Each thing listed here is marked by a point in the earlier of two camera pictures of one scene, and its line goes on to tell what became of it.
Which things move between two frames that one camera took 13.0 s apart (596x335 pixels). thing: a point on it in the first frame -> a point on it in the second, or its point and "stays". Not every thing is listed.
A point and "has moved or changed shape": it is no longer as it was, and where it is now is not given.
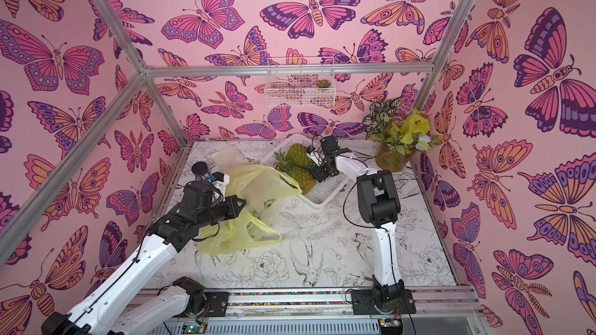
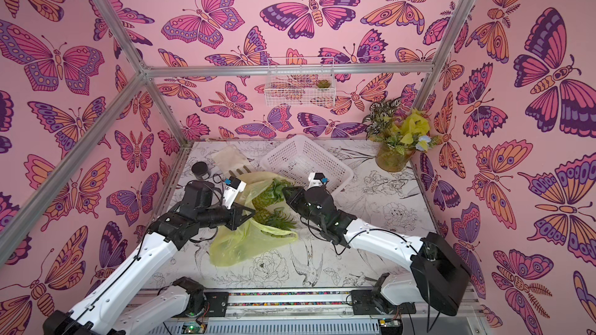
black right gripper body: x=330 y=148 -> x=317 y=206
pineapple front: x=303 y=177 -> x=278 y=218
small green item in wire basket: x=323 y=84 stays
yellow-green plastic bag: x=254 y=223 has moved or changed shape
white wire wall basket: x=300 y=82 stays
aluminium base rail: x=447 y=310 stays
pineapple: x=298 y=154 -> x=272 y=193
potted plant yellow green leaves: x=396 y=134 stays
